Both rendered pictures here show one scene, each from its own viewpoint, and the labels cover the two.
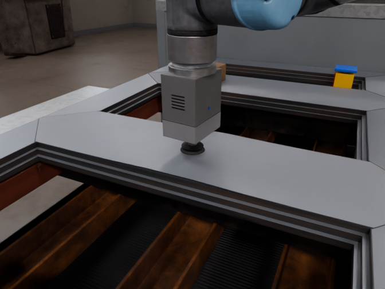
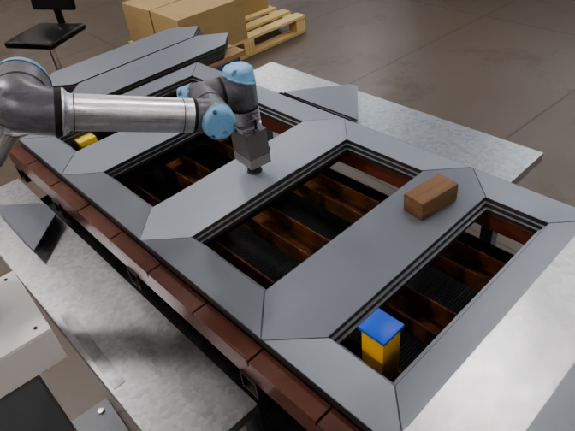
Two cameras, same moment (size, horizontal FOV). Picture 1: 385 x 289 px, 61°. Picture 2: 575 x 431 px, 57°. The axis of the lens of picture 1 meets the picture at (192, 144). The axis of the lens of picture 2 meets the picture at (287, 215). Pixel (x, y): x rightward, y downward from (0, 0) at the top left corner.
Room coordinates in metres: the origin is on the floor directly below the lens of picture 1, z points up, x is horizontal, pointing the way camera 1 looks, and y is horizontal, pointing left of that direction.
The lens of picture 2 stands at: (1.10, -1.07, 1.65)
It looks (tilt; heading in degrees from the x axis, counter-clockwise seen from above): 39 degrees down; 116
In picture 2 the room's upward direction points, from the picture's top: 7 degrees counter-clockwise
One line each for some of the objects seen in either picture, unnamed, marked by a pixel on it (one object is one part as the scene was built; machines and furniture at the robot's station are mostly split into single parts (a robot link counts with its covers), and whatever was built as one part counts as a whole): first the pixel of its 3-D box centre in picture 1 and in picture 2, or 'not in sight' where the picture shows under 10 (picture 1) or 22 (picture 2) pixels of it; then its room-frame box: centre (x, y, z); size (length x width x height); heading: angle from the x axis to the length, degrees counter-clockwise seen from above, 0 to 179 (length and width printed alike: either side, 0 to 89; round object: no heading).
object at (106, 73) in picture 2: not in sight; (141, 64); (-0.31, 0.66, 0.82); 0.80 x 0.40 x 0.06; 65
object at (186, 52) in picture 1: (193, 49); (246, 115); (0.51, 0.00, 1.02); 0.08 x 0.08 x 0.05
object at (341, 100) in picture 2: not in sight; (327, 96); (0.52, 0.61, 0.77); 0.45 x 0.20 x 0.04; 155
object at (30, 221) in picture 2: not in sight; (30, 217); (-0.20, -0.20, 0.70); 0.39 x 0.12 x 0.04; 155
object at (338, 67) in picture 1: (345, 70); (381, 328); (0.97, -0.46, 0.88); 0.06 x 0.06 x 0.02; 65
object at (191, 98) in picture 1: (187, 97); (253, 140); (0.51, 0.01, 0.94); 0.10 x 0.09 x 0.16; 58
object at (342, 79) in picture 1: (338, 102); (380, 362); (0.97, -0.46, 0.78); 0.05 x 0.05 x 0.19; 65
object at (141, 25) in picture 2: not in sight; (216, 18); (-1.20, 2.84, 0.23); 1.29 x 0.88 x 0.47; 62
